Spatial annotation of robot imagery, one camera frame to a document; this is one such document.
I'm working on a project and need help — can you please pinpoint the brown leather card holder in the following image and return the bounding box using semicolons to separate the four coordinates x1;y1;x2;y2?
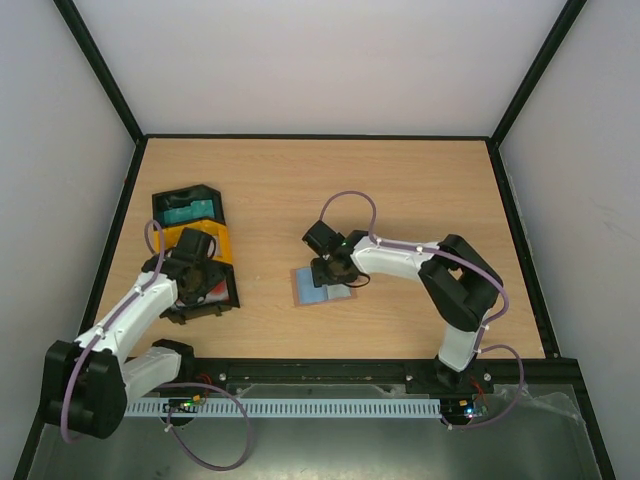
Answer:
291;267;357;307

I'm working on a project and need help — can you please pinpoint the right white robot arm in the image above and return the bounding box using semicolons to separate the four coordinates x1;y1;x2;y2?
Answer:
302;220;509;392

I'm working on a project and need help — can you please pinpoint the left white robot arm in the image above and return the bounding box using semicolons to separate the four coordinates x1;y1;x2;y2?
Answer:
39;227;224;443

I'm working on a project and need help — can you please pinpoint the black bin with red cards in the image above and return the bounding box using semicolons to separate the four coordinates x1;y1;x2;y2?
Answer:
160;263;240;325

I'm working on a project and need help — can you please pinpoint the yellow bin with white cards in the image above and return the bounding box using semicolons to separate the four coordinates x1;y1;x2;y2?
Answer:
163;219;233;265

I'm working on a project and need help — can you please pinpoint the teal card stack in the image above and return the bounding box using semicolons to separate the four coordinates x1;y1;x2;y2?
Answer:
161;200;215;226

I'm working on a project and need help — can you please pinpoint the black bin with teal cards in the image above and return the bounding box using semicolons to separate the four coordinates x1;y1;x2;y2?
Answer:
151;184;226;229

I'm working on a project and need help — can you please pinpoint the black aluminium frame rail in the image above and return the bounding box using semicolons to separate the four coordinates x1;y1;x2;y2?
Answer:
177;358;586;398

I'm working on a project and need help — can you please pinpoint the light blue slotted cable duct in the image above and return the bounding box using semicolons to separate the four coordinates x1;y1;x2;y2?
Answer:
125;398;441;419

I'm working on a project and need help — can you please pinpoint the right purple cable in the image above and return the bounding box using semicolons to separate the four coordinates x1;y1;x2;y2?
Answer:
317;190;527;432

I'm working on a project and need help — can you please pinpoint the purple cable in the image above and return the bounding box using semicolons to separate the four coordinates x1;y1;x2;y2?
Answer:
59;218;252;472
317;190;527;432

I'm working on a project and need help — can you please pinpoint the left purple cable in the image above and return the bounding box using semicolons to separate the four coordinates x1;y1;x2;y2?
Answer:
59;218;252;472

